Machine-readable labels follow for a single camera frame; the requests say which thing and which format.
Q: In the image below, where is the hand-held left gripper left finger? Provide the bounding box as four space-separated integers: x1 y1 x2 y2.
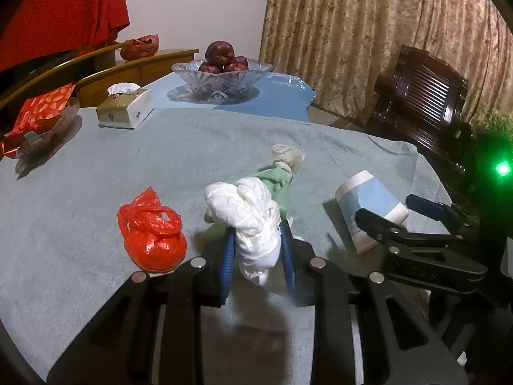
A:
46 233 237 385

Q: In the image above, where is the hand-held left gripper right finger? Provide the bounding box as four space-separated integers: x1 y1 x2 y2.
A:
281 222 467 385

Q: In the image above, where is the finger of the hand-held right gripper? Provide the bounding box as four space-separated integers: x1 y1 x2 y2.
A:
355 208 458 249
406 194 479 233

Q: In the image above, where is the blue and white paper cup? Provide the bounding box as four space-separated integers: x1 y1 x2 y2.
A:
335 169 411 255

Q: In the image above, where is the white plastic bag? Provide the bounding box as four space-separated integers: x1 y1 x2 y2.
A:
204 176 282 287

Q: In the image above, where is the knotted red plastic bag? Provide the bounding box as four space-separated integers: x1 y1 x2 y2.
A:
117 186 187 272

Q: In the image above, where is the dark wooden chair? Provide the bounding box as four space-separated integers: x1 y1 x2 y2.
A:
366 44 482 197

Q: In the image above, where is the grey tablecloth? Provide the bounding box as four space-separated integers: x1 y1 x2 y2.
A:
0 106 453 381

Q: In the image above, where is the glass fruit bowl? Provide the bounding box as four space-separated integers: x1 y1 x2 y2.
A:
172 58 274 103

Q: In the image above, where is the tissue box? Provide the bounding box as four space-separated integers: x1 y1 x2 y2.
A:
96 82 155 130

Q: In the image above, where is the beige patterned curtain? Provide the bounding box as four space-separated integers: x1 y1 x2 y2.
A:
258 0 513 129

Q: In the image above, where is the wooden cabinet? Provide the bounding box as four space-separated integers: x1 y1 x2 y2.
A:
0 42 200 109

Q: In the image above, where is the crumpled red bag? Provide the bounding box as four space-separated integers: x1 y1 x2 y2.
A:
120 34 161 61

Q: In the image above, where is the red patterned packet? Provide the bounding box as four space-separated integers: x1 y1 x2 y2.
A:
0 83 77 157

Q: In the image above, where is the red cloth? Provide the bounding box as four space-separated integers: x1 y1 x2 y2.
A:
0 0 131 73

